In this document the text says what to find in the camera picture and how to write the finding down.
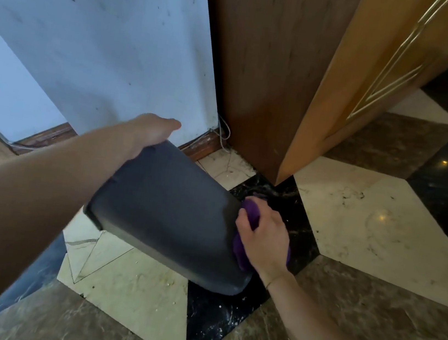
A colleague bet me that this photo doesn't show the person's left hand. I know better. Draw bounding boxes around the person's left hand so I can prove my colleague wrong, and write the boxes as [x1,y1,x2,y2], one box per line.
[121,110,183,164]

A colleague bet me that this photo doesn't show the person's right forearm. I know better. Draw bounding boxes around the person's right forearm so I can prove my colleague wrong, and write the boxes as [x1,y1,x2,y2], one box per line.
[253,267,420,340]

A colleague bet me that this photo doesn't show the person's left forearm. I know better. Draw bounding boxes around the person's left forearm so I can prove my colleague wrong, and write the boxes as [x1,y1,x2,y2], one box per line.
[0,103,142,340]

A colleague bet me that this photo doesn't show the purple cleaning cloth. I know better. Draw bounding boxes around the purple cleaning cloth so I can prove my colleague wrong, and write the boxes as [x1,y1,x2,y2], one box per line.
[228,196,298,278]

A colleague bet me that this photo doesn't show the dark grey plastic bin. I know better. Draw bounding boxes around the dark grey plastic bin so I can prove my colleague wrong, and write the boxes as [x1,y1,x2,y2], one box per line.
[74,130,271,299]

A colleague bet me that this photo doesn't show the person's right hand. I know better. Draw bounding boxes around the person's right hand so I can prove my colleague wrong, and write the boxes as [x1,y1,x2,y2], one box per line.
[227,194,300,285]

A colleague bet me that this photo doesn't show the brown wooden cabinet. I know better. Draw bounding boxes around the brown wooden cabinet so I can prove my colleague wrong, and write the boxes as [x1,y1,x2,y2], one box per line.
[177,0,448,211]

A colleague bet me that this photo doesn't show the white cable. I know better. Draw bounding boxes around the white cable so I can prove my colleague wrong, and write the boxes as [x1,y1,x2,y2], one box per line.
[213,114,235,152]

